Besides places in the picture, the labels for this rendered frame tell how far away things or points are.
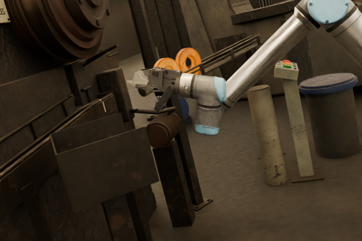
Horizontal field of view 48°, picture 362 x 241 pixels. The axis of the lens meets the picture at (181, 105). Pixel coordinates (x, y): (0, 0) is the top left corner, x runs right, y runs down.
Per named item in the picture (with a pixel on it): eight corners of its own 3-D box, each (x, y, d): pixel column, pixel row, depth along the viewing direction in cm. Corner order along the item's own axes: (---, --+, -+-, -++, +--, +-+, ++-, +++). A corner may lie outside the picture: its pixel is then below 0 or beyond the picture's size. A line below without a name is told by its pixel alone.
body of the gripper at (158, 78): (153, 66, 155) (183, 69, 152) (152, 87, 157) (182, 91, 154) (146, 69, 147) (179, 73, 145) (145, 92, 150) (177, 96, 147)
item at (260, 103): (265, 186, 212) (245, 92, 202) (265, 177, 223) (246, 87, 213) (288, 184, 208) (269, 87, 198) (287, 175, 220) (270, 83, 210)
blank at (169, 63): (147, 64, 193) (152, 63, 190) (171, 54, 202) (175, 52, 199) (158, 94, 197) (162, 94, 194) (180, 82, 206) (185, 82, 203)
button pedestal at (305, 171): (292, 185, 206) (269, 68, 194) (291, 167, 229) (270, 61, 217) (325, 182, 202) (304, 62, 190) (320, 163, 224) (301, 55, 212)
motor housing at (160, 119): (168, 231, 190) (139, 124, 180) (179, 208, 211) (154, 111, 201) (194, 228, 187) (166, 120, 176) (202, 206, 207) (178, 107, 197)
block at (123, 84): (108, 126, 181) (94, 74, 176) (115, 120, 188) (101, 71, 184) (130, 122, 178) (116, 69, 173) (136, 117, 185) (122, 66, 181)
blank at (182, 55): (171, 54, 202) (175, 53, 199) (192, 44, 211) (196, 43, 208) (180, 82, 206) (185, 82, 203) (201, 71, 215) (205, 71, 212)
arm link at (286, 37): (322, -23, 146) (199, 102, 171) (326, -23, 134) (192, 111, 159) (345, -1, 146) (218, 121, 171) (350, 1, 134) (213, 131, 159)
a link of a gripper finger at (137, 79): (126, 69, 153) (150, 72, 151) (126, 84, 155) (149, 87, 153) (124, 71, 150) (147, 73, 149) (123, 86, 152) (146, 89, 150)
